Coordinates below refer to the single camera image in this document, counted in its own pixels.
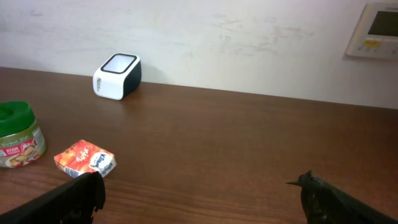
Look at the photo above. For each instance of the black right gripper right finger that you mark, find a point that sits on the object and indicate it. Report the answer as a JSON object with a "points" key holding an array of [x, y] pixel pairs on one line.
{"points": [[323, 203]]}

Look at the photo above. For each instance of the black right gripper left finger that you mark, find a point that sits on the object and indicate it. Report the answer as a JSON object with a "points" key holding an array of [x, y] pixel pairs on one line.
{"points": [[73, 202]]}

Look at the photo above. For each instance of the green lid seasoning jar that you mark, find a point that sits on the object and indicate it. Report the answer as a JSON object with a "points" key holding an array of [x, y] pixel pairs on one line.
{"points": [[22, 140]]}

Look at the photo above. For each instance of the white barcode scanner box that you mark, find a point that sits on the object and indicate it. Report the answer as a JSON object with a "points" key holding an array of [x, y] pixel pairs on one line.
{"points": [[120, 75]]}

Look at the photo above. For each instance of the orange tissue packet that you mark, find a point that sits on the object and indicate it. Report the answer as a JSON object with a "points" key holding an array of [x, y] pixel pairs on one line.
{"points": [[83, 157]]}

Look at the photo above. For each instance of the beige wall control panel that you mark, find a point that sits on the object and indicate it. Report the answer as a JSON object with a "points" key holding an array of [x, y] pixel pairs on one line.
{"points": [[375, 35]]}

